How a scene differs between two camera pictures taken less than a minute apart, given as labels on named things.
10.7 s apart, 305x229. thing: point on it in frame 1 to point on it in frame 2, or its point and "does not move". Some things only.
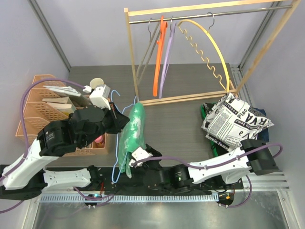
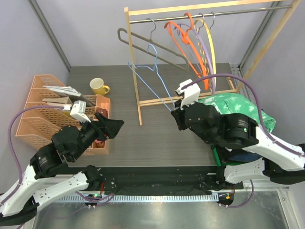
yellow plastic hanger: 190,39 to 209,30
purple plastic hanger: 172,31 to 212,72
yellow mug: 95,81 does not move
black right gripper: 156,153 to 178,113
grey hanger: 138,78 to 187,67
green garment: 133,137 to 232,103
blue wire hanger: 122,170 to 155,68
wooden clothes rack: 290,5 does not move
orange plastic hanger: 160,42 to 186,40
